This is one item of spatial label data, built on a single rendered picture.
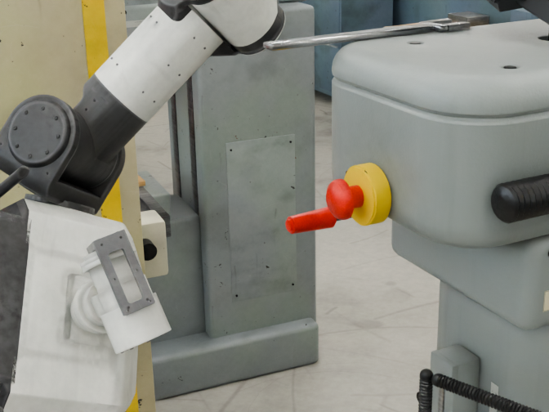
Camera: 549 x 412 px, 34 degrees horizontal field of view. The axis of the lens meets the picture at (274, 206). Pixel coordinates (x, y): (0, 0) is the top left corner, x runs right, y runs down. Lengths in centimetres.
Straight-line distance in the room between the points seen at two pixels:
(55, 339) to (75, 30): 157
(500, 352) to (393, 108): 31
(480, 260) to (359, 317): 358
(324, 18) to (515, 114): 772
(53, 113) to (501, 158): 55
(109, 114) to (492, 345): 53
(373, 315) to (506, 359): 353
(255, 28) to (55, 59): 145
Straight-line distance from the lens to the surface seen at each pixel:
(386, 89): 86
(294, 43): 93
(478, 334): 104
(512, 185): 79
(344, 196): 86
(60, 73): 255
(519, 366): 101
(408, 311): 459
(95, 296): 104
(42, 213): 110
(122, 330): 100
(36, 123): 113
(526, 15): 686
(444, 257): 99
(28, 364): 105
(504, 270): 92
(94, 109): 115
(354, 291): 478
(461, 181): 81
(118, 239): 99
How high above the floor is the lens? 206
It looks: 20 degrees down
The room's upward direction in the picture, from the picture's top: 1 degrees counter-clockwise
